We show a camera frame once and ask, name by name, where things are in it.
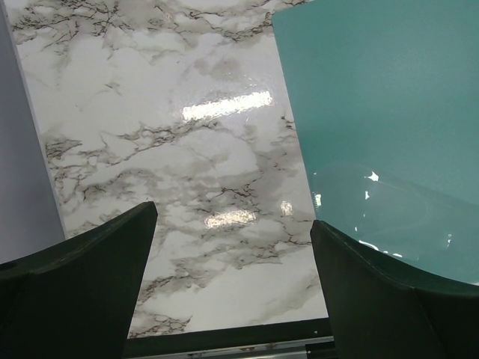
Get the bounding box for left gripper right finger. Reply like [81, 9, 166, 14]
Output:
[310, 221, 478, 358]

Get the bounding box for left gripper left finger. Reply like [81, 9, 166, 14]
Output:
[1, 202, 157, 358]

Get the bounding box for teal file folder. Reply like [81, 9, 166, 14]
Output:
[272, 0, 478, 284]

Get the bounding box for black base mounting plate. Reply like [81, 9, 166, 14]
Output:
[123, 318, 332, 358]

